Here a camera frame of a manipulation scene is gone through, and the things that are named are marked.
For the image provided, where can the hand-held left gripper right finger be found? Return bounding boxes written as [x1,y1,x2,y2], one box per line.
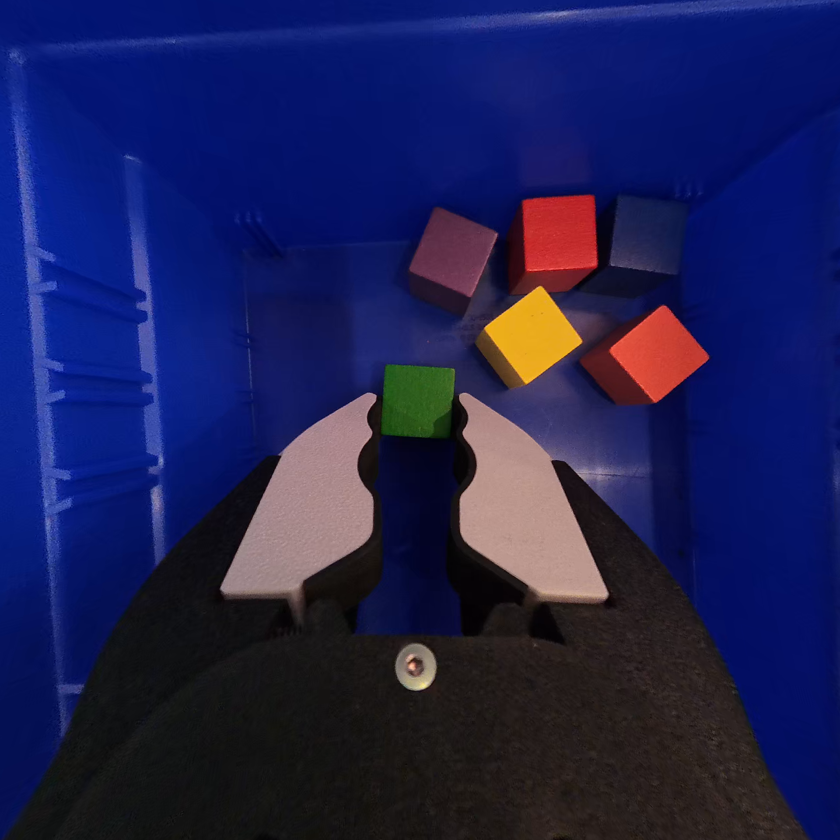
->
[447,392,610,613]

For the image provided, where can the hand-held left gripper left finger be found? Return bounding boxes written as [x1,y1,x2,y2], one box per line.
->
[219,392,385,624]

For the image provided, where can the green wooden cube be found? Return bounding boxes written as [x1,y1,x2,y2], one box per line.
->
[380,364,456,439]

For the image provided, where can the yellow wooden cube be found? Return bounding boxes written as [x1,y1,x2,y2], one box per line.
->
[475,286,584,389]

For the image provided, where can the orange wooden cube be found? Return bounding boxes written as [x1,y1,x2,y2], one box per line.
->
[579,305,711,406]

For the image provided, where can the purple wooden cube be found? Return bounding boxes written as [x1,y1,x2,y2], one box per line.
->
[408,207,499,318]

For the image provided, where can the red wooden cube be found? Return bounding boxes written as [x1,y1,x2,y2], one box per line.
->
[507,194,600,296]

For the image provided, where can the dark blue wooden cube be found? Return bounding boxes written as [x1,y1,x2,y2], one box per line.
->
[581,194,689,300]

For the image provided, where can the blue plastic storage bin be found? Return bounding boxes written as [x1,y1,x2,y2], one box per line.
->
[0,0,840,840]

